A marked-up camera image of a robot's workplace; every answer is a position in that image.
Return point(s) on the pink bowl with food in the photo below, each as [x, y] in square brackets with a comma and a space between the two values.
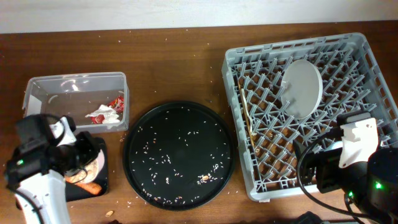
[89, 172]

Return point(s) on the grey dishwasher rack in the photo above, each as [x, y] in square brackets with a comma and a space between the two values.
[351, 80]

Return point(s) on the grey plate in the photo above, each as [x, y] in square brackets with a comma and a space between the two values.
[303, 89]

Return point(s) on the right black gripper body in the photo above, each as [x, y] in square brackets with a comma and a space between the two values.
[329, 173]

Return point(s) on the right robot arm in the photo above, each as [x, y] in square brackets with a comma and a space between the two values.
[369, 186]

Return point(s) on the black round tray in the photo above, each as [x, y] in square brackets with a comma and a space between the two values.
[179, 156]

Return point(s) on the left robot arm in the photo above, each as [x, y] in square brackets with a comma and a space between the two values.
[49, 157]

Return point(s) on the clear plastic bin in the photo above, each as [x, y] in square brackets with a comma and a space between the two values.
[77, 95]

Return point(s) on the white tissue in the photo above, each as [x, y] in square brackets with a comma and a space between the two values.
[104, 115]

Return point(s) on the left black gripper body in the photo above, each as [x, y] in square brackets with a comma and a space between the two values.
[86, 150]

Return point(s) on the wooden chopstick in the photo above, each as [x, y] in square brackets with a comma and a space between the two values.
[250, 134]

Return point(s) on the peanut on table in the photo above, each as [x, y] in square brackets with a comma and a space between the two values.
[108, 214]

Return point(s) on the white plastic fork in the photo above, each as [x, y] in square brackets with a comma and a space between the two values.
[246, 110]

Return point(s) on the red snack wrapper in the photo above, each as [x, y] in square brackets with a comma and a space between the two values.
[118, 105]

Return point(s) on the black rectangular tray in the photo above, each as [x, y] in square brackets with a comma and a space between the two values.
[73, 192]

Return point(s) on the orange carrot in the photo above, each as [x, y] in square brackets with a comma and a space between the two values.
[92, 188]

